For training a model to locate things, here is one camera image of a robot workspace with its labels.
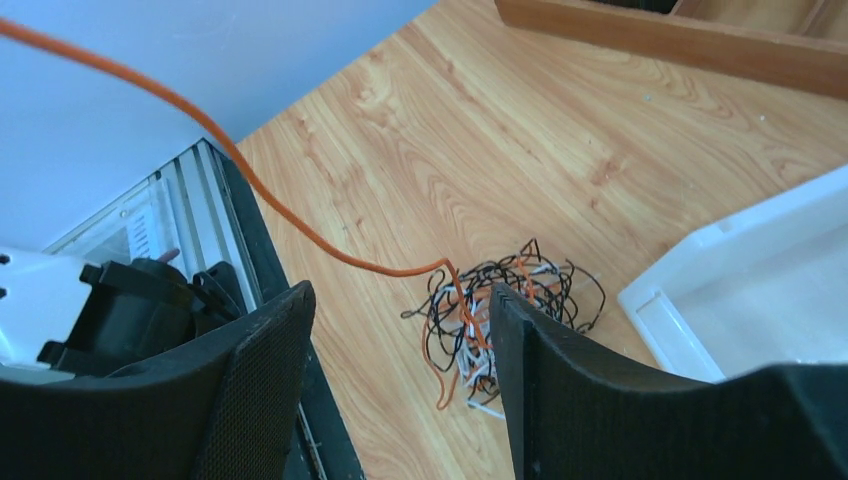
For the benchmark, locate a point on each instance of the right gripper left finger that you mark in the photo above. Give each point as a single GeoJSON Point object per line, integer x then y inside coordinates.
{"type": "Point", "coordinates": [222, 406]}

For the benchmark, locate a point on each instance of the white plastic bin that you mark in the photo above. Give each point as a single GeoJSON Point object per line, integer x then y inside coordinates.
{"type": "Point", "coordinates": [765, 285]}

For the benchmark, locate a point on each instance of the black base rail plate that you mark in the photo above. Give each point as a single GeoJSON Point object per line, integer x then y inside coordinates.
{"type": "Point", "coordinates": [321, 447]}

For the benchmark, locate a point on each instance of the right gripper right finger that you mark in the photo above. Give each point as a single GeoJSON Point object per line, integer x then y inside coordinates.
{"type": "Point", "coordinates": [576, 409]}

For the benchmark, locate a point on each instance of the wooden compartment tray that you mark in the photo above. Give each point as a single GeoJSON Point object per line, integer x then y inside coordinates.
{"type": "Point", "coordinates": [795, 44]}

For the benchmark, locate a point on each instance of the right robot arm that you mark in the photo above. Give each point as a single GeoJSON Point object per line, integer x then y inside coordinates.
{"type": "Point", "coordinates": [90, 321]}

